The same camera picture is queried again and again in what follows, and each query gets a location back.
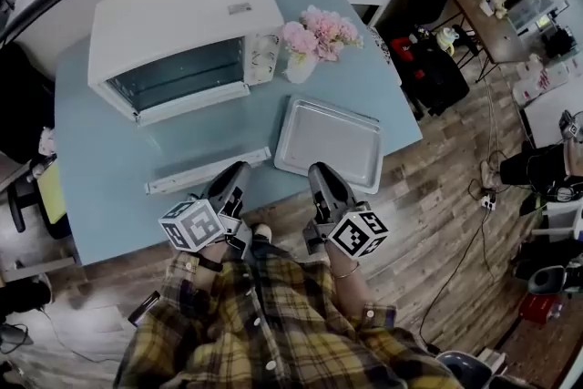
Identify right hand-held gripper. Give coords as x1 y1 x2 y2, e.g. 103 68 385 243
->
302 161 391 261

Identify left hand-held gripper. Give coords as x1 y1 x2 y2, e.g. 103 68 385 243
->
158 160 254 261

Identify silver baking tray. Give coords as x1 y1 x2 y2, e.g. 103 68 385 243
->
272 94 384 196

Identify white toaster oven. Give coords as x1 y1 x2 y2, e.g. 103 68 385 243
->
87 0 286 197

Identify person's right forearm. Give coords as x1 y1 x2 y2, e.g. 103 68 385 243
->
325 250 375 321

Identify person's left forearm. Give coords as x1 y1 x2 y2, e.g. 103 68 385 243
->
199 241 229 270

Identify person's white shoe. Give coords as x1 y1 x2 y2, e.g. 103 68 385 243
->
251 222 273 245

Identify black wristband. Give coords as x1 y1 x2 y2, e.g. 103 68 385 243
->
194 253 225 274

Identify gold bangle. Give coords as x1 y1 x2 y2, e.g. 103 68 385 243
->
331 261 362 281

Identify spotted white cushion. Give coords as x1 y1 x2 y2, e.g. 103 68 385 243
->
366 26 403 84

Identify black rectangular device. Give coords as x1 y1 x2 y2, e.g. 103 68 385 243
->
128 290 161 325

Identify yellow plaid shirt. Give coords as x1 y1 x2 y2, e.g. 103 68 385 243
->
113 241 464 389

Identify black backpack with red patch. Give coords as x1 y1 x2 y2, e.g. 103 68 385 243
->
390 36 471 118

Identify pink flowers in white vase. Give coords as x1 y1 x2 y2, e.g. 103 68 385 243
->
281 5 364 86

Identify chair with yellow seat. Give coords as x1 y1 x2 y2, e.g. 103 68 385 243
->
7 157 69 241

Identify pink white plush toy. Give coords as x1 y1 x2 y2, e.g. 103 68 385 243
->
38 127 58 156

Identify pale green kettle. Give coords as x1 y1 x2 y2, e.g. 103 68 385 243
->
435 26 460 56

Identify black mesh office chair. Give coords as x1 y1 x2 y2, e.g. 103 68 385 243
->
0 41 56 165

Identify brown desk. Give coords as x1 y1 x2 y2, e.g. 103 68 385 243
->
453 0 529 65

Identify grey white plastic chair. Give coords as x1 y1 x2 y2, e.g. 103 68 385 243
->
435 350 493 389

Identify red box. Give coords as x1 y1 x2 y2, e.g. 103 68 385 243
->
518 293 564 324

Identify black floor cable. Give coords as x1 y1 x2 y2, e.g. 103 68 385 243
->
417 209 493 339

